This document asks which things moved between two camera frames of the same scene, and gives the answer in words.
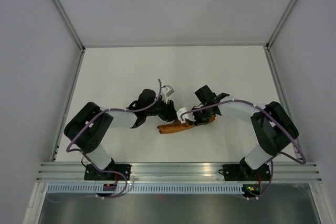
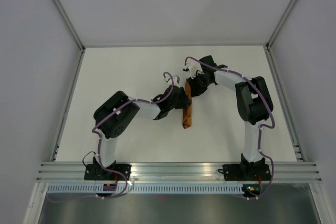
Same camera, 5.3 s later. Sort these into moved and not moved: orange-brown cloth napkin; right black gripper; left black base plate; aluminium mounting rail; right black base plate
Moved: right black gripper; orange-brown cloth napkin
Not moved: left black base plate; aluminium mounting rail; right black base plate
